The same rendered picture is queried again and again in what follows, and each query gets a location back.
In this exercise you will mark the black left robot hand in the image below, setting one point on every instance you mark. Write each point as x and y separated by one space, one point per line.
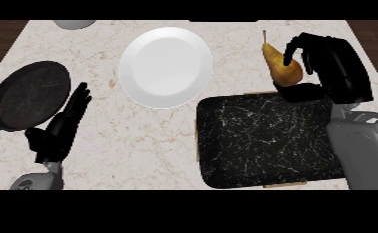
61 128

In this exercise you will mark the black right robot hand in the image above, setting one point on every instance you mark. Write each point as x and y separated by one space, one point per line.
340 67

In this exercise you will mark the yellow-brown pear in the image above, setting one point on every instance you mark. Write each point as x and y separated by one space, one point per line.
284 66

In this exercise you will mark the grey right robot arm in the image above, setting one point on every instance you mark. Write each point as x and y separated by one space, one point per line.
355 147

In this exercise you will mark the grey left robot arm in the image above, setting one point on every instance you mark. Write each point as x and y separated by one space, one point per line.
40 178

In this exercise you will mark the black marbled tray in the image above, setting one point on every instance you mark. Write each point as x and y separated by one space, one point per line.
266 140

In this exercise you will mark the white oval plate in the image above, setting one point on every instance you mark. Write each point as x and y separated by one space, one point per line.
166 67

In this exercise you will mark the dark round pan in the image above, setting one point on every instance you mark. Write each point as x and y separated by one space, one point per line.
33 95

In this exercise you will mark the grey rounded object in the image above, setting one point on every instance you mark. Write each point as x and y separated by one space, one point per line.
74 24

